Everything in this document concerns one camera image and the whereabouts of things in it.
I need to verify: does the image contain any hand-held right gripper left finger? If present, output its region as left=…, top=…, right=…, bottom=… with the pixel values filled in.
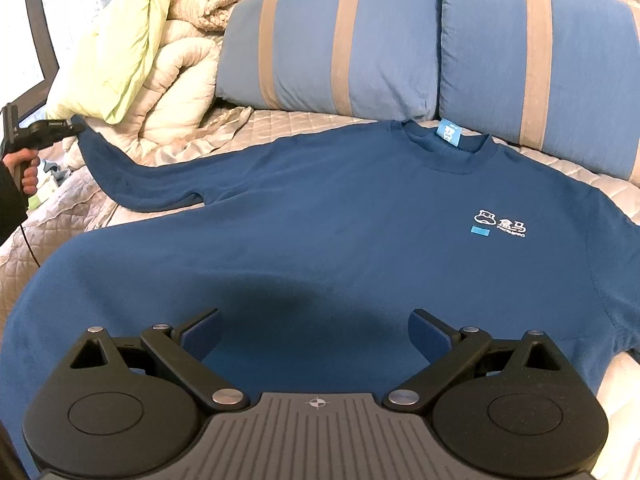
left=68, top=308, right=251, bottom=410

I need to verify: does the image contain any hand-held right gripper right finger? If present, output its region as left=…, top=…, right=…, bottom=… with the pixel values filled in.
left=382, top=308, right=564, bottom=410

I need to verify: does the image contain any blue sweatshirt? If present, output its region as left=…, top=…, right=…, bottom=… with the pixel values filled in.
left=0, top=116, right=640, bottom=461

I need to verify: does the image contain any person's left forearm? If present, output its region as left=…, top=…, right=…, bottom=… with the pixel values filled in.
left=0, top=162, right=32, bottom=248

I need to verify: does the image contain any person's left hand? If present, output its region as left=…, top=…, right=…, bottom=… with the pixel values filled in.
left=2, top=152, right=41, bottom=195

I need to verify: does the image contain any grey quilted bedspread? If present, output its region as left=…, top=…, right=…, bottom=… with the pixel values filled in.
left=0, top=106, right=640, bottom=461

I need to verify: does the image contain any light green blanket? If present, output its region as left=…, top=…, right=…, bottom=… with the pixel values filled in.
left=46, top=0, right=177, bottom=126

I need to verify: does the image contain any cream comforter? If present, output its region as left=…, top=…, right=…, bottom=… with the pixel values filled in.
left=137, top=34, right=224, bottom=147

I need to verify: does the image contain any blue pillow with beige stripes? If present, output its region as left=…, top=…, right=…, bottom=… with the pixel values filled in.
left=214, top=0, right=443, bottom=122
left=438, top=0, right=640, bottom=185

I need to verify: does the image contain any dark window frame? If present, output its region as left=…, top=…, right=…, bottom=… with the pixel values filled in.
left=0, top=0, right=62, bottom=119

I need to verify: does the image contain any black cable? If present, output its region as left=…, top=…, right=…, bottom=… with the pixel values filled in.
left=19, top=224, right=46, bottom=269

